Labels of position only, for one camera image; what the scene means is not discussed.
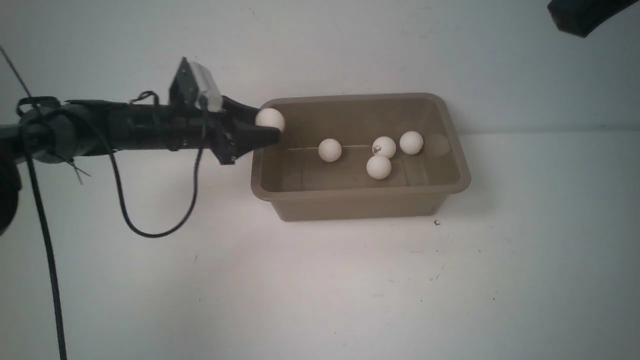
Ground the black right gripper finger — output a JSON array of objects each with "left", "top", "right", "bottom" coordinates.
[{"left": 547, "top": 0, "right": 632, "bottom": 38}]

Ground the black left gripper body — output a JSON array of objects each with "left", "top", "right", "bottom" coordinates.
[{"left": 167, "top": 103, "right": 239, "bottom": 166}]

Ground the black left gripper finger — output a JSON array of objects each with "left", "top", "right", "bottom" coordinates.
[
  {"left": 221, "top": 95, "right": 261, "bottom": 128},
  {"left": 231, "top": 126, "right": 282, "bottom": 158}
]

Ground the white ping-pong ball with logo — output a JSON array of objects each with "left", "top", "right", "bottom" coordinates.
[{"left": 371, "top": 136, "right": 397, "bottom": 159}]

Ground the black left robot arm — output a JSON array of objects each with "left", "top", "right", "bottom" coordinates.
[{"left": 1, "top": 96, "right": 282, "bottom": 166}]

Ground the tan plastic storage bin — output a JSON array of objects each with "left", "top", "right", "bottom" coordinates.
[{"left": 250, "top": 93, "right": 471, "bottom": 222}]

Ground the black left camera cable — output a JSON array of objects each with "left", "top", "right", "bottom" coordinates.
[{"left": 107, "top": 95, "right": 208, "bottom": 239}]

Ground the black cable tie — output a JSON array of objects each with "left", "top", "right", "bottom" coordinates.
[{"left": 0, "top": 45, "right": 33, "bottom": 100}]

